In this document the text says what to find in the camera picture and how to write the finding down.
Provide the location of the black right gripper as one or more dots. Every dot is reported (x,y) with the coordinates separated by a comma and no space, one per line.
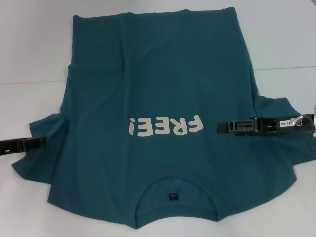
(271,123)

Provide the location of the teal blue printed T-shirt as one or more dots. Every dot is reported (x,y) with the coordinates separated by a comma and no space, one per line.
(160,74)

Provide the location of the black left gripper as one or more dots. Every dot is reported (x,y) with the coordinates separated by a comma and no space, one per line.
(11,153)

